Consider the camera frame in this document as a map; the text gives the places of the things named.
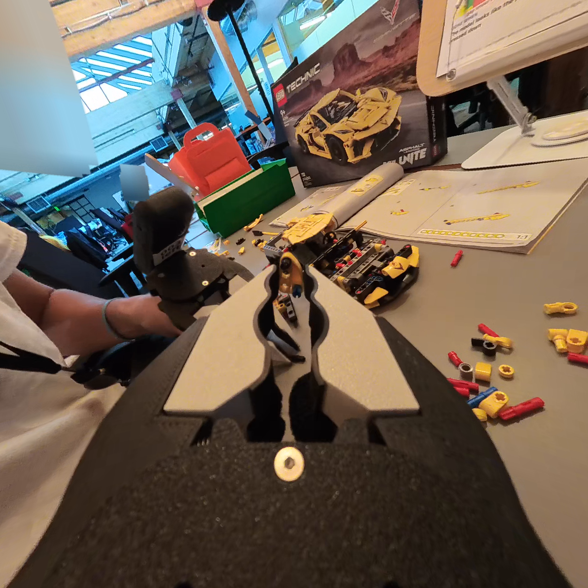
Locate black strap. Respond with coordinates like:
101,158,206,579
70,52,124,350
0,342,62,375

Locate black lanyard clip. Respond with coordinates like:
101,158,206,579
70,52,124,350
69,337,136,391

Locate person's left forearm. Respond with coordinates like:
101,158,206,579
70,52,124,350
5,271,115,356

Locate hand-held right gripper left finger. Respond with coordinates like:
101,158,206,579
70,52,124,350
164,266,281,426

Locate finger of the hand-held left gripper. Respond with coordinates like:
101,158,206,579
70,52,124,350
268,315,306,366

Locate grey wristband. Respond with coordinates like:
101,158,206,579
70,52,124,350
102,298,128,341

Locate wooden shelf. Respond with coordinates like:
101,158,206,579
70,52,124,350
145,153,200,196

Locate skylight window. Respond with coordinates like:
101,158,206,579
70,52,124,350
71,34,154,113

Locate black toy set box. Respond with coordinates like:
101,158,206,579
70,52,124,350
271,0,448,189

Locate yellow toy car model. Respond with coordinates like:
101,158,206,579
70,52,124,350
264,211,421,308

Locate black pole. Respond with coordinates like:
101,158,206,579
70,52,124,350
207,0,276,127

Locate person's left hand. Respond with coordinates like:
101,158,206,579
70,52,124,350
114,294,183,341

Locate printed paper sheet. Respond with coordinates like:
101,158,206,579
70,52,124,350
436,0,588,80

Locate pile of small coloured pins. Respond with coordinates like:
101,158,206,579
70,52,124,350
448,301,588,422

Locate green plastic bin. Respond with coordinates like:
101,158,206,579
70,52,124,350
193,158,296,235

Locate red plastic case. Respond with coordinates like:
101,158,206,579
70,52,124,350
168,122,253,198

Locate scattered yellow black pieces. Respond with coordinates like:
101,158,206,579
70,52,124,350
207,230,276,258

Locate black office chair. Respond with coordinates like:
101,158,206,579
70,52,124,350
18,230,138,299

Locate instruction booklet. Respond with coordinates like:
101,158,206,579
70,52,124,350
269,163,588,255

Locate grey desk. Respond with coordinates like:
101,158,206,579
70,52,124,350
193,124,588,588

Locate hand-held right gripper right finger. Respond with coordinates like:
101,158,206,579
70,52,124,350
307,266,421,424

